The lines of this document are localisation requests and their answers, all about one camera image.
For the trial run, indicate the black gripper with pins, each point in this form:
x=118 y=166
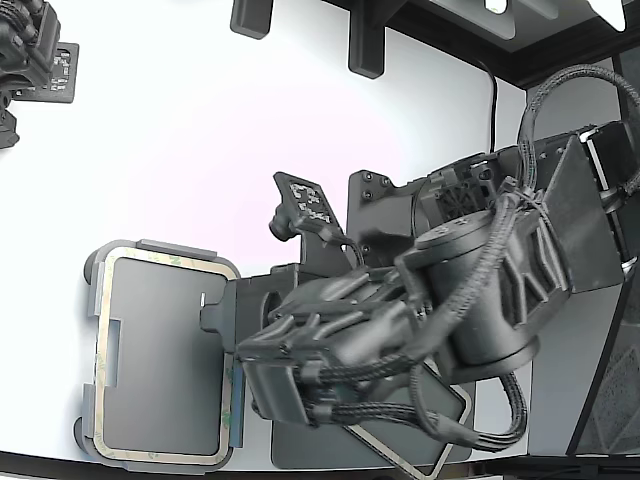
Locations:
x=360 y=330

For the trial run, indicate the rectangular frame with adhesive backing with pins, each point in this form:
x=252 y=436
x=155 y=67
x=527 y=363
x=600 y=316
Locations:
x=165 y=257
x=390 y=452

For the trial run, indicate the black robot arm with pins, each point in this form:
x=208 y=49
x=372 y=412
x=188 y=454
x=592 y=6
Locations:
x=500 y=325

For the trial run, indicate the black fiducial marker tag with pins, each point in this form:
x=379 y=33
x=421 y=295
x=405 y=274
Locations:
x=310 y=200

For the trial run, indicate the flat gray tray plate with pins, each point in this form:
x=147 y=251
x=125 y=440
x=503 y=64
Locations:
x=310 y=445

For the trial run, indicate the dark textured side panel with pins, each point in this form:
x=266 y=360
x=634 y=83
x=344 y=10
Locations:
x=615 y=390

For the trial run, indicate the gray frame holder with legs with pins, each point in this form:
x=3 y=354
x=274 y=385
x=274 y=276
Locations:
x=160 y=350

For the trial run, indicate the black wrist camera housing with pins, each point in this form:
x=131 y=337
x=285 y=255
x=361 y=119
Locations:
x=280 y=390

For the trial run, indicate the black mounting bracket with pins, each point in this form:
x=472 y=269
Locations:
x=250 y=17
x=366 y=45

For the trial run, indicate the black overhead frame structure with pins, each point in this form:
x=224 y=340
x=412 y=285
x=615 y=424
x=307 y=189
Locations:
x=550 y=55

